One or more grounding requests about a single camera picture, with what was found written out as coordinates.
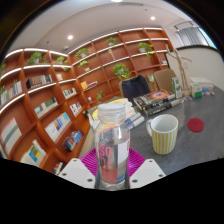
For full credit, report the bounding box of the black track light rail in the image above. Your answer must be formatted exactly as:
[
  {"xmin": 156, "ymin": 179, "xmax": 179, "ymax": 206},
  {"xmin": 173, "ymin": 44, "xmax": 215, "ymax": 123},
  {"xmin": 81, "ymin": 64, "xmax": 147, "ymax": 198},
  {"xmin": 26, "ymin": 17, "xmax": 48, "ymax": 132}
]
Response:
[{"xmin": 173, "ymin": 20, "xmax": 195, "ymax": 31}]

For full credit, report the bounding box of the yellow striped white mug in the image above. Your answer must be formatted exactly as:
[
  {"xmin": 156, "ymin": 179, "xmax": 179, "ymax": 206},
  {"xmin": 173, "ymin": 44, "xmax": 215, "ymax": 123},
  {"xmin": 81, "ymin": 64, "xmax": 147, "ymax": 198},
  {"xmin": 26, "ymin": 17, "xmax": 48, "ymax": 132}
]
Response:
[{"xmin": 145, "ymin": 114, "xmax": 179, "ymax": 156}]

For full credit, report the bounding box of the green and white box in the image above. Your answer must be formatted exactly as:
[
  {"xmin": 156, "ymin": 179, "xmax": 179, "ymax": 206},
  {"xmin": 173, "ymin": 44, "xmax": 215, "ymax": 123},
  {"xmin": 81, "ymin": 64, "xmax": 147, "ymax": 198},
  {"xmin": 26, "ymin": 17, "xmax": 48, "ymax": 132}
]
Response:
[{"xmin": 189, "ymin": 82, "xmax": 203, "ymax": 99}]

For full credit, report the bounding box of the stack of dark books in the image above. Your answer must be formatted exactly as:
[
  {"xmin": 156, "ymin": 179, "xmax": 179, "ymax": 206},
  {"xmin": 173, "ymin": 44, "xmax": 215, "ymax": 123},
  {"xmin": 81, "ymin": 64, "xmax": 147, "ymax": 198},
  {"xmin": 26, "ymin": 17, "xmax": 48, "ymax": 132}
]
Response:
[{"xmin": 133, "ymin": 89, "xmax": 185, "ymax": 118}]

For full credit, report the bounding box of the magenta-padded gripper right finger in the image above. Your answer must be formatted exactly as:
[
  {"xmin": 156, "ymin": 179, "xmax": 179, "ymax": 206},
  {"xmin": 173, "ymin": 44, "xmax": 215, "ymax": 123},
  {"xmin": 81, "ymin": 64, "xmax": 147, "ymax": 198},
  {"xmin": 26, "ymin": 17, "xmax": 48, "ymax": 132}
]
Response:
[{"xmin": 124, "ymin": 148, "xmax": 167, "ymax": 190}]

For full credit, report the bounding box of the grey window curtain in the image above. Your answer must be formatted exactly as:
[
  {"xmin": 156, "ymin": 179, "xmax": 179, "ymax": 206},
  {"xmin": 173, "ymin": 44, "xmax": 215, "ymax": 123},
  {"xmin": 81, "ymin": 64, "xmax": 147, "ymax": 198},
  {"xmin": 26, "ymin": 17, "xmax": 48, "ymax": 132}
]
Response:
[{"xmin": 175, "ymin": 26, "xmax": 209, "ymax": 48}]

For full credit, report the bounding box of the wooden shelf unit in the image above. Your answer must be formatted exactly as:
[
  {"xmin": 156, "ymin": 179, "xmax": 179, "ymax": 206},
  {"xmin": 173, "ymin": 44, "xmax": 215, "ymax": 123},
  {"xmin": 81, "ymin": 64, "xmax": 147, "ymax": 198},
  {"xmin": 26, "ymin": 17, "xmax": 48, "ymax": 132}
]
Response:
[{"xmin": 0, "ymin": 27, "xmax": 174, "ymax": 176}]

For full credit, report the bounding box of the flat round red coaster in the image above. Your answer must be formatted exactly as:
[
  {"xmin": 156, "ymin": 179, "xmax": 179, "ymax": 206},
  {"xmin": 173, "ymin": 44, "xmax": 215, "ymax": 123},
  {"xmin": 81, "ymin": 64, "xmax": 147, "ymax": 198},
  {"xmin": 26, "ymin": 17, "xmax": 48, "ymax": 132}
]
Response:
[{"xmin": 187, "ymin": 117, "xmax": 205, "ymax": 133}]

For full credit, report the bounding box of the clear plastic water bottle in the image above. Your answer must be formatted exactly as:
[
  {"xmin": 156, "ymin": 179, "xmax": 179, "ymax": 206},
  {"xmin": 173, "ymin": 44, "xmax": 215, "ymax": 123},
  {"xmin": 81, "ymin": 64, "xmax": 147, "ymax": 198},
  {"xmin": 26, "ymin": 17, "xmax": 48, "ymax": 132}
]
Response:
[{"xmin": 94, "ymin": 102, "xmax": 131, "ymax": 191}]

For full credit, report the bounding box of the green and white carton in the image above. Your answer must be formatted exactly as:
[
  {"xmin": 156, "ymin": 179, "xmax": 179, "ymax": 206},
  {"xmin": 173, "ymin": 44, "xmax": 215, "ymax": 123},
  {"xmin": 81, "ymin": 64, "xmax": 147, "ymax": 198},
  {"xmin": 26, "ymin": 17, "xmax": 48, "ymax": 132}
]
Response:
[{"xmin": 171, "ymin": 76, "xmax": 183, "ymax": 99}]

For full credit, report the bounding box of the stack of colourful books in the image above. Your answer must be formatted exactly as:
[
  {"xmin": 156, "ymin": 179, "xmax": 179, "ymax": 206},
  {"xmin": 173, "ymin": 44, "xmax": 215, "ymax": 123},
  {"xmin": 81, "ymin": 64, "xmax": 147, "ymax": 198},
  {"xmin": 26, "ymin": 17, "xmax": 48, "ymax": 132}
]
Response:
[{"xmin": 87, "ymin": 97, "xmax": 145, "ymax": 131}]

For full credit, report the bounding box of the dark blue chair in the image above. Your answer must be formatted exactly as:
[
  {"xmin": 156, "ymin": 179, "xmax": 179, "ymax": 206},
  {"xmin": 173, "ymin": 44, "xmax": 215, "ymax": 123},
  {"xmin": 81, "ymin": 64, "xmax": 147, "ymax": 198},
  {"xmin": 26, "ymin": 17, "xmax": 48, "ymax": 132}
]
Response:
[{"xmin": 118, "ymin": 74, "xmax": 152, "ymax": 103}]

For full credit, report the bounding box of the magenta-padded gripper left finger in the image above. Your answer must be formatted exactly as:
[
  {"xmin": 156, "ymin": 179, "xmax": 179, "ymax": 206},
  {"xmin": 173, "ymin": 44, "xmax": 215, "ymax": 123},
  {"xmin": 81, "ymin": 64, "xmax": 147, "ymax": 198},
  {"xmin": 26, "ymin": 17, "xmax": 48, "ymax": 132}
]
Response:
[{"xmin": 58, "ymin": 148, "xmax": 101, "ymax": 189}]

